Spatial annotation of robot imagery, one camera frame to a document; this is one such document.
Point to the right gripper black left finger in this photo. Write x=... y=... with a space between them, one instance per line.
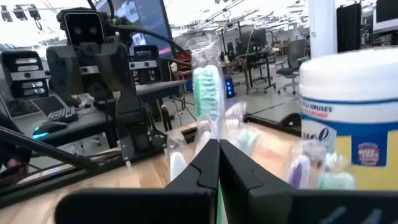
x=155 y=205

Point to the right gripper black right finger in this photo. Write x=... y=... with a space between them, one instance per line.
x=264 y=205

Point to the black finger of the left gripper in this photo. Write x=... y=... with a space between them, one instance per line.
x=133 y=130

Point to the purple toothbrush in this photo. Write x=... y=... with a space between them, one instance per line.
x=298 y=171

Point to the green toothbrush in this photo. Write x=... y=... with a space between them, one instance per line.
x=206 y=93
x=335 y=182

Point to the black operator desk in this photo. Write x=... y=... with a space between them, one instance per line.
x=90 y=123

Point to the black keyboard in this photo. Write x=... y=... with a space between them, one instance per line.
x=62 y=115

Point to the black mouse with cyan light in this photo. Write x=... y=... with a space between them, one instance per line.
x=49 y=128

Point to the monitor with blue screen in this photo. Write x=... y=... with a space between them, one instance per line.
x=149 y=15

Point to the computer case with blue light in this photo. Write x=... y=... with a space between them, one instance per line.
x=230 y=88

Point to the person's hand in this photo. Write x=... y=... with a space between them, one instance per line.
x=12 y=163

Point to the grey office chair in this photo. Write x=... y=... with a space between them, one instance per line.
x=292 y=62

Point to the Lysol wipes canister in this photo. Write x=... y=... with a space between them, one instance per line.
x=348 y=81

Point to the white square column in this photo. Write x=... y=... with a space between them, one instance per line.
x=323 y=28

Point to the black tall cabinet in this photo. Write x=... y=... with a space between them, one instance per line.
x=349 y=28

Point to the black background monitor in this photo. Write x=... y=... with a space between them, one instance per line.
x=387 y=9

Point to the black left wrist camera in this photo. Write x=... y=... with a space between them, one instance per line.
x=82 y=29

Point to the black metal rig frame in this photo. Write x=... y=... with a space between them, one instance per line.
x=37 y=186

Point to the black background desk frame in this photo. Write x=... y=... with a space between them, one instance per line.
x=258 y=59

